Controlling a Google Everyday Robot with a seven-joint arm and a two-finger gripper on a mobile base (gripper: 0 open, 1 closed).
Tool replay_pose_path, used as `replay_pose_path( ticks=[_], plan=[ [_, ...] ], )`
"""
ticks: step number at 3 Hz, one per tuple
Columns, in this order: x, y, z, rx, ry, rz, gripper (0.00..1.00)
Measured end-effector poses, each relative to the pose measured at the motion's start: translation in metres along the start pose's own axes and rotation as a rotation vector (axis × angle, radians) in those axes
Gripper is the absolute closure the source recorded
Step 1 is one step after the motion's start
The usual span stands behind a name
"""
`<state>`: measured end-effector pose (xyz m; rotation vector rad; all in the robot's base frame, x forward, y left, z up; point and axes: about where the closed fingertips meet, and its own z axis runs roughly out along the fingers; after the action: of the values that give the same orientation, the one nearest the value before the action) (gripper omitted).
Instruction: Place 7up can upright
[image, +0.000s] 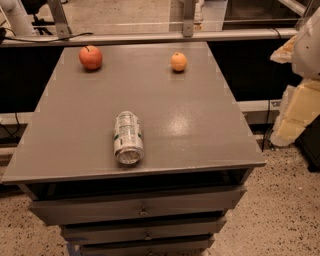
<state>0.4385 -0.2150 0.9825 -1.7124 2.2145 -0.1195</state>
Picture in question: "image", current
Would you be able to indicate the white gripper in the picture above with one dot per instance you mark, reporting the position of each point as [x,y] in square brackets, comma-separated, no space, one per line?
[308,50]

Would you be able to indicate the silver green 7up can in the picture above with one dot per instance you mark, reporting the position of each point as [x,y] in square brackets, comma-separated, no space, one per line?
[127,138]

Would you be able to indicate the orange fruit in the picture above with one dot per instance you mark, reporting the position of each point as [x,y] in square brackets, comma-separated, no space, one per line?
[178,62]

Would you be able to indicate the grey drawer cabinet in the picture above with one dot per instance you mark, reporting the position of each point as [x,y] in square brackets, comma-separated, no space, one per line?
[194,134]

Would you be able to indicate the bottom grey drawer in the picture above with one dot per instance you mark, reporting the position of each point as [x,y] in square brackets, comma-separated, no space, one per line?
[149,248]

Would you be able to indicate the grey drawer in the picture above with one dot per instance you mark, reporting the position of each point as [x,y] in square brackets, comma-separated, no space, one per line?
[137,205]
[149,248]
[144,231]

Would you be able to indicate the red apple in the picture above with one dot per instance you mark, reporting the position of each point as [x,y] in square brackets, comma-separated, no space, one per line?
[90,57]

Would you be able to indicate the middle grey drawer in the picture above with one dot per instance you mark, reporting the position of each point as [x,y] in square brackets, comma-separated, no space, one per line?
[144,231]

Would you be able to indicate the top grey drawer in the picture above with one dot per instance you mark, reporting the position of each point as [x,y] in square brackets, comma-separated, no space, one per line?
[137,205]

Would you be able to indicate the white pipe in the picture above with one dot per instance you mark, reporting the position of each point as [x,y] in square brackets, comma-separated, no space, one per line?
[17,16]

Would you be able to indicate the centre metal bracket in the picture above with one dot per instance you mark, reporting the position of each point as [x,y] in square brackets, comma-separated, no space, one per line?
[188,17]

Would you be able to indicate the metal bracket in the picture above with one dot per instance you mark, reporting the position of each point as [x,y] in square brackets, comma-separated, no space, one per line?
[188,17]
[62,27]

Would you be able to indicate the left metal bracket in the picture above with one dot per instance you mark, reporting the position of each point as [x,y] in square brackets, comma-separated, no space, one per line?
[62,27]

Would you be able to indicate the grey metal rail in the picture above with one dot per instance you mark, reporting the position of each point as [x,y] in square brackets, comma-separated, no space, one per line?
[152,38]

